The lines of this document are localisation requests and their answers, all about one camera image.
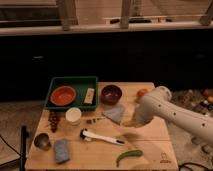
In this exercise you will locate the green chili pepper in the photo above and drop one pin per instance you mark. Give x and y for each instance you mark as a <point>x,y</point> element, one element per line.
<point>131,153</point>

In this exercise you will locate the white cup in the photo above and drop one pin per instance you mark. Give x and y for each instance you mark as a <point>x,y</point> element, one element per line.
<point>73,116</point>

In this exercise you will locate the green plastic tray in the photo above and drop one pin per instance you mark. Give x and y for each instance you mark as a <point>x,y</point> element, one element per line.
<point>76,91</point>

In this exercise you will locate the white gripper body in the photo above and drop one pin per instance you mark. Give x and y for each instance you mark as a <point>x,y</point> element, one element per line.
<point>141,118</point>

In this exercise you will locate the small brown twig piece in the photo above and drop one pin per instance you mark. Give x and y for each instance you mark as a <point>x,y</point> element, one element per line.
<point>94,120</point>

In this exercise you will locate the small metal cup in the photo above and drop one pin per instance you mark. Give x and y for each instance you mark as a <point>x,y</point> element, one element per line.
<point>42,141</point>

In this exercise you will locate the orange bowl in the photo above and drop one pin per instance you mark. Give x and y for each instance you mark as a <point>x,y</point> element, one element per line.
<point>63,95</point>

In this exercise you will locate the white handled brush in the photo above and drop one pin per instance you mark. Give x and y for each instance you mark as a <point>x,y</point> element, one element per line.
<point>85,134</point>

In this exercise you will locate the small wooden block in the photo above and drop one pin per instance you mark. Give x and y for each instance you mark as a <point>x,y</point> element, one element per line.
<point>89,96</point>

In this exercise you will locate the dark red grape bunch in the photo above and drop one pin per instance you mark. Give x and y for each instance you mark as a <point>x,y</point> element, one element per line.
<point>54,120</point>

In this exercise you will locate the dark purple bowl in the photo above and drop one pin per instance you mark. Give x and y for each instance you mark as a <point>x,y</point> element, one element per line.
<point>111,94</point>

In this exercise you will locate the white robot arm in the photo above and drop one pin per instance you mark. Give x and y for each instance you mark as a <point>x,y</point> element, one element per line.
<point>157,103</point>

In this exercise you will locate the light blue cloth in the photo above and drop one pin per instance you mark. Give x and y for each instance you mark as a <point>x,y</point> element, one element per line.
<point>115,114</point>

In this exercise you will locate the black pole stand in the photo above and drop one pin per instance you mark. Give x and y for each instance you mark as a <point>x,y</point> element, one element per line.
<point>23,146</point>

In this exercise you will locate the orange tomato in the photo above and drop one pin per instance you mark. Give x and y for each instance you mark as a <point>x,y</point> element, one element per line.
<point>140,93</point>

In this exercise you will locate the blue sponge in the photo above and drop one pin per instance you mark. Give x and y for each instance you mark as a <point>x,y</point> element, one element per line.
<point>61,151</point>

